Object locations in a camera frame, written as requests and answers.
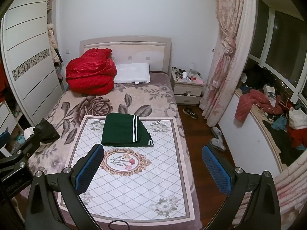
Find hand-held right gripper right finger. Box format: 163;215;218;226
201;145;281;230

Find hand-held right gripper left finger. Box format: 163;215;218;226
24;143;105;230

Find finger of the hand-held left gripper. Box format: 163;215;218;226
0;131;11;158
0;133;42;181

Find green white-striped garment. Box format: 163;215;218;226
101;113;154;148

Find red hanging clothes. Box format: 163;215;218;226
0;71;10;101

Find beige hanging clothes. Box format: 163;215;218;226
46;22;63;66

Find white round container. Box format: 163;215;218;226
23;128;35;140

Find white drawer unit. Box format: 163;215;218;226
0;100;25;154

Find grey slipper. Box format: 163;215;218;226
208;138;226;152
211;126;224;140

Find black cloth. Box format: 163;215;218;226
34;118;61;147

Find white windowsill ledge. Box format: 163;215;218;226
218;88;289;173

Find white diamond-pattern mat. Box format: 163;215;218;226
57;115;195;221

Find bed with floral blanket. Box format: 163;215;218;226
28;73;200;230

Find black sneaker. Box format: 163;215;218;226
182;107;199;119

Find pink floral curtain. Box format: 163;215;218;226
200;0;257;128
240;158;307;230

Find red padded jacket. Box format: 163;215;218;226
234;89;274;122

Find blue cloth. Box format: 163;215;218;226
272;116;288;131

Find beige nightstand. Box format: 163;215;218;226
170;71;205;105

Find red cloth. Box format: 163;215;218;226
286;124;307;149

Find white sliding-door wardrobe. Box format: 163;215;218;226
0;0;64;128

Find red quilt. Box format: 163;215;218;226
65;48;117;96

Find white carton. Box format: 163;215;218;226
263;85;277;101

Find white bag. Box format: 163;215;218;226
288;107;307;130

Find dark bag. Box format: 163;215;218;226
244;65;269;87

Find white pillow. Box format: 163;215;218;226
113;63;151;84

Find beige bed headboard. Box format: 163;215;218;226
80;36;172;74

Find large window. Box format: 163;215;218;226
249;0;307;97

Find black cable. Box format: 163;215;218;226
108;220;131;230

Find white cable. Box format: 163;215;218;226
251;103;277;121

